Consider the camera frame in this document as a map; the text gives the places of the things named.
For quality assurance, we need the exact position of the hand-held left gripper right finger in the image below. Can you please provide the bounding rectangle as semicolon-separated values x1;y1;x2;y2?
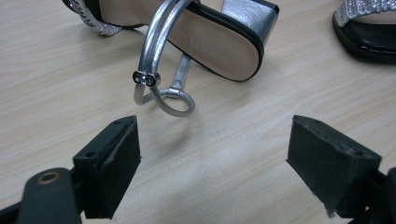
286;114;383;218

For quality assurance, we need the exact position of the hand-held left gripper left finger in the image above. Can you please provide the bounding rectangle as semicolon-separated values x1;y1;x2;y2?
72;115;142;220

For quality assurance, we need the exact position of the silver strap heeled sandal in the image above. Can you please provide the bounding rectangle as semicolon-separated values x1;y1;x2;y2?
332;0;396;61
61;0;280;119

